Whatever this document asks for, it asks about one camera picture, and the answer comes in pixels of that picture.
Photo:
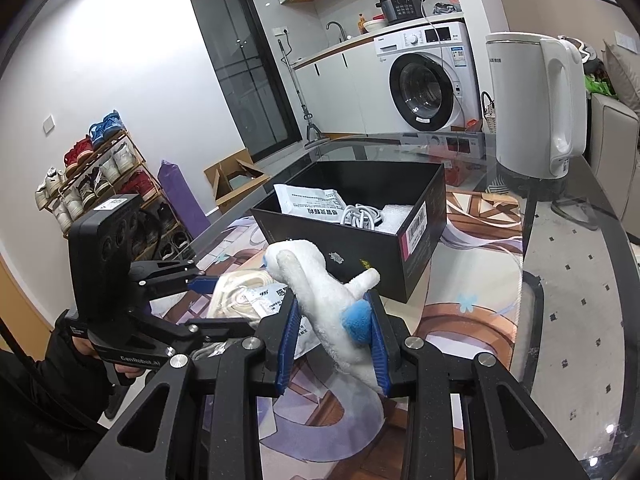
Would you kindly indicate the white washing machine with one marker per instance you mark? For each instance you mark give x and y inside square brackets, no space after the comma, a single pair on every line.
[428,80]

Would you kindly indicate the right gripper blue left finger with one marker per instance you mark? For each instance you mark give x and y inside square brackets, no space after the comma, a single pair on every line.
[288,341]

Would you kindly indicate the black rice cooker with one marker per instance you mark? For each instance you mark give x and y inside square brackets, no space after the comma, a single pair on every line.
[399,11]

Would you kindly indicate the floor mop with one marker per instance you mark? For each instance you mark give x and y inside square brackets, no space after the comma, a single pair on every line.
[313,134]

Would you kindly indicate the white electric kettle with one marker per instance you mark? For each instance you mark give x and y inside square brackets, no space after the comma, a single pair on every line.
[541,103]

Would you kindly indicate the brown cardboard box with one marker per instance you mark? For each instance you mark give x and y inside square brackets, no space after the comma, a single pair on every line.
[233,178]

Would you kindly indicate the white plush toy blue patch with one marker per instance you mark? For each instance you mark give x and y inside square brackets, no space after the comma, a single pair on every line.
[334,310]

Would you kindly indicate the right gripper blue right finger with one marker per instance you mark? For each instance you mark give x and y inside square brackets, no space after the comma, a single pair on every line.
[380,354]

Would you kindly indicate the left hand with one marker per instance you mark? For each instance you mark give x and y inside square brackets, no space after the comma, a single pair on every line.
[85,347]

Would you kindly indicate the purple rolled mat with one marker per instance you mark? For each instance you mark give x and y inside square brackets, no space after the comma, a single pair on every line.
[182,199]

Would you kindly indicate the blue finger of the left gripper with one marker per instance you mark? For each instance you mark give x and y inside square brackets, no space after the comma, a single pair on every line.
[203,284]

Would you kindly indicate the white printed paper packet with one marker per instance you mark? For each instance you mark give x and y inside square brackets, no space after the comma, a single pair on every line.
[310,203]

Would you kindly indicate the wooden shoe rack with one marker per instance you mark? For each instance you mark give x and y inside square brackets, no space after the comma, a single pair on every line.
[104,164]

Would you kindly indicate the beige sofa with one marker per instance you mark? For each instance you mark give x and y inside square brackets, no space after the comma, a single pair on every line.
[614,135]

